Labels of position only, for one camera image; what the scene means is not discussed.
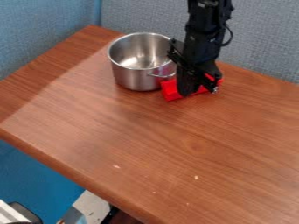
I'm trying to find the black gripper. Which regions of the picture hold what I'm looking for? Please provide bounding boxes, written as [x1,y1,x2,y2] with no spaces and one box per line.
[167,26,227,97]

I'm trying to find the red plastic block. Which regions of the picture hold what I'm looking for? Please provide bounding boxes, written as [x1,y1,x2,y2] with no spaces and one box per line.
[161,73,226,102]

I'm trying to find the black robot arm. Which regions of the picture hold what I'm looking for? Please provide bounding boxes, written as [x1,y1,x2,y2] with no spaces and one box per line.
[167,0,235,97]

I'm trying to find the metal pot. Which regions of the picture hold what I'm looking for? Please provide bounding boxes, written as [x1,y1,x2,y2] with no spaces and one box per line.
[107,32,177,91]

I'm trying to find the grey white box under table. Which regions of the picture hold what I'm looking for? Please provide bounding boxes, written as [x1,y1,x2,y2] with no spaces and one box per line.
[56,191,110,224]

